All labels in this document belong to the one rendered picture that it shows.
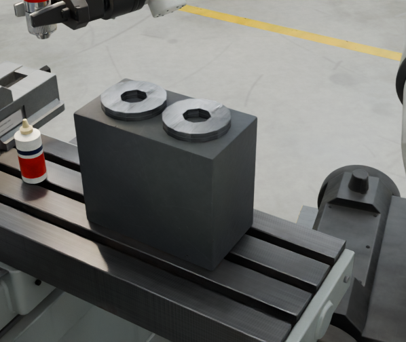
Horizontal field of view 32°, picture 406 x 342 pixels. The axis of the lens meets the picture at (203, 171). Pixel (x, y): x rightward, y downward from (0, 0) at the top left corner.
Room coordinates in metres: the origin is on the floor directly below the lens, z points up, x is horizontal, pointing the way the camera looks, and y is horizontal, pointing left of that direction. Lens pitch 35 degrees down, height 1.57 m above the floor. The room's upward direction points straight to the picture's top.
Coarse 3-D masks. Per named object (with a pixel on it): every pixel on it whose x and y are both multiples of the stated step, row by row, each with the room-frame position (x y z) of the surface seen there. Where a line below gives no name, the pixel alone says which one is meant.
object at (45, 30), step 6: (48, 0) 1.06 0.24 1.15; (24, 6) 1.06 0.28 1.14; (30, 6) 1.05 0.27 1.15; (36, 6) 1.05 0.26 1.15; (42, 6) 1.05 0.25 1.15; (30, 12) 1.05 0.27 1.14; (30, 24) 1.05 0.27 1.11; (54, 24) 1.06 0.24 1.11; (30, 30) 1.05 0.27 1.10; (36, 30) 1.05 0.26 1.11; (42, 30) 1.05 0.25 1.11; (48, 30) 1.05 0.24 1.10; (54, 30) 1.06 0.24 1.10
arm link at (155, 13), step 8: (136, 0) 1.13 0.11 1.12; (144, 0) 1.15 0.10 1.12; (152, 0) 1.17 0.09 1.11; (160, 0) 1.17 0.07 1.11; (168, 0) 1.16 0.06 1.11; (176, 0) 1.17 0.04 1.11; (184, 0) 1.18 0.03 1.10; (136, 8) 1.14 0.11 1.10; (152, 8) 1.17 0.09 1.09; (160, 8) 1.16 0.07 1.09; (168, 8) 1.16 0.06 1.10; (176, 8) 1.19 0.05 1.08
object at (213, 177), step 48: (144, 96) 0.85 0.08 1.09; (96, 144) 0.80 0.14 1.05; (144, 144) 0.76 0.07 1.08; (192, 144) 0.74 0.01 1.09; (240, 144) 0.76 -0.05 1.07; (96, 192) 0.80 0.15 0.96; (144, 192) 0.76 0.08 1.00; (192, 192) 0.72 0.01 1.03; (240, 192) 0.77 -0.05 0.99; (144, 240) 0.76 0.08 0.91; (192, 240) 0.72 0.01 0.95
